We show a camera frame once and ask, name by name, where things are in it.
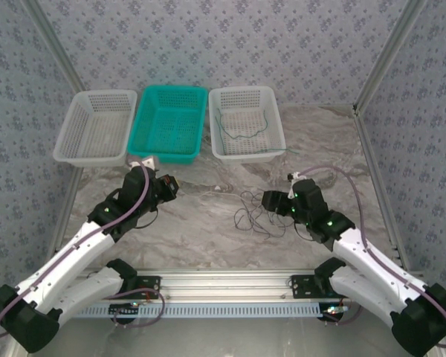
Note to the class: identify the aluminium table side rail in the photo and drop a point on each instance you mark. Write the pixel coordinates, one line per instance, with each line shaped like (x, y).
(373, 171)

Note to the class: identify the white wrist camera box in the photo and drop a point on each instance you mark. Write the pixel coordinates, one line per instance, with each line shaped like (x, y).
(294, 177)
(145, 161)

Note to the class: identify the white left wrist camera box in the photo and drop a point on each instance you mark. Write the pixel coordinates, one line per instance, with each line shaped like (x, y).
(145, 161)

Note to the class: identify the aluminium frame post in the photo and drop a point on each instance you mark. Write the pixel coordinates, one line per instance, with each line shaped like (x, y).
(390, 52)
(52, 41)

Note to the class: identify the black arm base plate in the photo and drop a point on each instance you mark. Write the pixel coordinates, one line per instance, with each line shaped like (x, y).
(150, 282)
(301, 287)

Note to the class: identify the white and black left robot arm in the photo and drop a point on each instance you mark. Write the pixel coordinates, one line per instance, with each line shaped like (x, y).
(59, 260)

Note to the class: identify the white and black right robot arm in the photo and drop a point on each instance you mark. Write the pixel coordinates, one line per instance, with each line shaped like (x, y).
(371, 264)

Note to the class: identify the white perforated plastic basket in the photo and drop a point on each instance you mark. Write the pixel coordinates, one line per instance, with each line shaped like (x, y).
(96, 130)
(245, 111)

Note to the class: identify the teal perforated plastic basket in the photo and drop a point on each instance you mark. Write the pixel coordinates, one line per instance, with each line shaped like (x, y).
(167, 126)

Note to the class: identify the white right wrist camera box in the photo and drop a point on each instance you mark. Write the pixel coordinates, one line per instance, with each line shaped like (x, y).
(294, 177)

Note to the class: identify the black controller board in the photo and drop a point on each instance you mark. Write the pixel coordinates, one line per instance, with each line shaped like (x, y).
(334, 310)
(122, 309)

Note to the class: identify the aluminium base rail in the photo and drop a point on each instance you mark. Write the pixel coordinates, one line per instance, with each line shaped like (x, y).
(226, 286)

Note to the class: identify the grey metal panel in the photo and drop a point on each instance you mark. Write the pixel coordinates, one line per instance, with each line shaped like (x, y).
(226, 338)

